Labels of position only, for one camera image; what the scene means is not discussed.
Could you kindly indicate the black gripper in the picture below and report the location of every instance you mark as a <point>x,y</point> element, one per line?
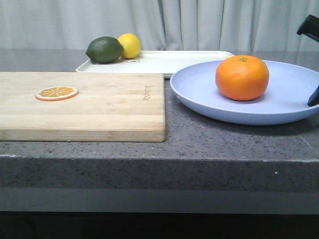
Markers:
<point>310,28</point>

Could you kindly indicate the light blue plate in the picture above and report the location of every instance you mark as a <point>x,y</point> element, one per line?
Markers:
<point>285,99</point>

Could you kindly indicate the orange fruit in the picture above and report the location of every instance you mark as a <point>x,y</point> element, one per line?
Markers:
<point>242,77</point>

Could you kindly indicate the white rectangular tray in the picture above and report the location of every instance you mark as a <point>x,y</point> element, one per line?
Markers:
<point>158,62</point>

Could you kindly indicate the grey curtain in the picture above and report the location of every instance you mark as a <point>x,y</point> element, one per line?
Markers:
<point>230,25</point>

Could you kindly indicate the yellow lemon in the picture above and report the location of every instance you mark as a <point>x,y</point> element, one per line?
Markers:
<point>131,45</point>

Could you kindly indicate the wooden cutting board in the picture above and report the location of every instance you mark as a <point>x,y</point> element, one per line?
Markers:
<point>109,107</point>

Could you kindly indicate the green lime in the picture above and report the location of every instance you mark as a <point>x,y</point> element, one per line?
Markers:
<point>105,49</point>

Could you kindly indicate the orange slice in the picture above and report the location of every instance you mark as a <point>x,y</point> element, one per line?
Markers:
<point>56,93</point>

